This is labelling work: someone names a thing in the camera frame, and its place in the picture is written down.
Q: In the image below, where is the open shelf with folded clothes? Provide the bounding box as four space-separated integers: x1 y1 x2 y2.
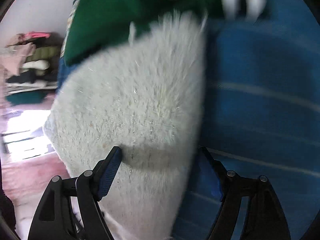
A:
1 31 63 108

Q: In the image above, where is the white fluffy sweater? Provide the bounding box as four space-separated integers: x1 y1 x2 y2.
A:
43 12 206 239

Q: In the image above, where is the blue striped bedspread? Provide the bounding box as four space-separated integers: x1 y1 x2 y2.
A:
58 0 319 239

